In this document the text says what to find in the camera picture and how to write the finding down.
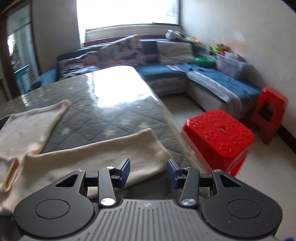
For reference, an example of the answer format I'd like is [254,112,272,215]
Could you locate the cream knit garment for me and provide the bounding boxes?
[0,99,172,216]

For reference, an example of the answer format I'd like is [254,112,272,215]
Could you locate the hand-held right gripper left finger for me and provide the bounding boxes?
[55,159,131,207]

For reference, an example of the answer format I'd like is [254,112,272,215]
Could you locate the green plastic toy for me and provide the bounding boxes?
[194,56,214,67]

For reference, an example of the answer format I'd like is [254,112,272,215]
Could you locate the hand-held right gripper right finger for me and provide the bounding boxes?
[166,159,244,207]

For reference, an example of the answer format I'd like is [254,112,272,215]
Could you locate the clear plastic storage box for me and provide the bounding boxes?
[216,52,252,79]

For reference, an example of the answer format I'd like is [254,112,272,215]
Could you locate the grey star-patterned quilted blanket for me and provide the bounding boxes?
[0,65,206,200]

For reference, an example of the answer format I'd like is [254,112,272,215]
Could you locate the window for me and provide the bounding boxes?
[76,0,181,33]

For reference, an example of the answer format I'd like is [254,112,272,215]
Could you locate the red plastic stool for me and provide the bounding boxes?
[249,87,288,145]
[181,109,255,178]

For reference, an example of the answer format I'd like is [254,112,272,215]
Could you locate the pile of toys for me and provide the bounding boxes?
[165,30,232,56]

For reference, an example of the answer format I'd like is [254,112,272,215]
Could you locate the blue corner sofa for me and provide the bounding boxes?
[30,38,264,114]

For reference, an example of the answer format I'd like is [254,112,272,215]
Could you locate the patterned sofa cushion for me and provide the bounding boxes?
[98,34,146,68]

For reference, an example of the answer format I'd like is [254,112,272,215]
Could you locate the glass door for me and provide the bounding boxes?
[0,2,40,102]

